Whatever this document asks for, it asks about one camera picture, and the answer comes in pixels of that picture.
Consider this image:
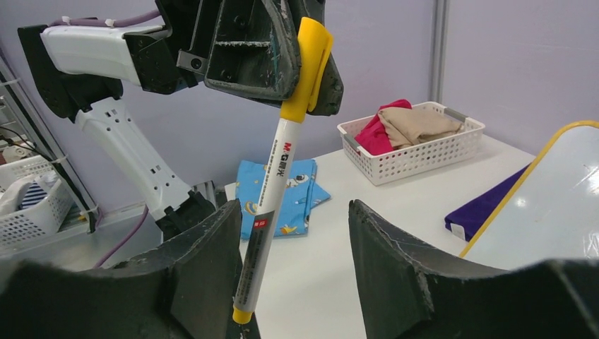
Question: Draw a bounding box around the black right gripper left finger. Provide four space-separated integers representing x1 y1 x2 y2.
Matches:
1 201 260 338

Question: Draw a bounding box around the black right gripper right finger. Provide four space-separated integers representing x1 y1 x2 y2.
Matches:
348 199 598 338

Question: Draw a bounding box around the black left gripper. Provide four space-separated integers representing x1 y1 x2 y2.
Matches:
124 0 301 102

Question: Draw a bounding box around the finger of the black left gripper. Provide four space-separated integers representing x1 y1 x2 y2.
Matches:
289 0 344 117

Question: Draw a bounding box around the white marker pen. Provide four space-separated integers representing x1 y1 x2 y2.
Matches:
232 17 333 325

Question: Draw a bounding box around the yellow framed whiteboard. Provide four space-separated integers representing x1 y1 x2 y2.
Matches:
460 121 598 270

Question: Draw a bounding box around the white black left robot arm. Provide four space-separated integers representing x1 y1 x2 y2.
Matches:
18 1 328 239

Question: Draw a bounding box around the red cloth in basket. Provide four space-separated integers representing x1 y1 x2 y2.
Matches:
355 114 393 155

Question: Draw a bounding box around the beige cloth in basket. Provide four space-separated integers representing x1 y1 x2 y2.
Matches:
377 107 463 149

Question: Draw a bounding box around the purple folded cloth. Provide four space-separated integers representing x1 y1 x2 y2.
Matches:
444 165 528 242

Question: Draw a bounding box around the white perforated plastic basket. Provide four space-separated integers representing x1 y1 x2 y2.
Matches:
337 102 485 186

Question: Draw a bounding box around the blue patterned cloth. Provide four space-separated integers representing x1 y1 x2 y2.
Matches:
235 159 331 240

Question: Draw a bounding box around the white background basket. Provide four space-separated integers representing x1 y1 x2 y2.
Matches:
1 155 74 251

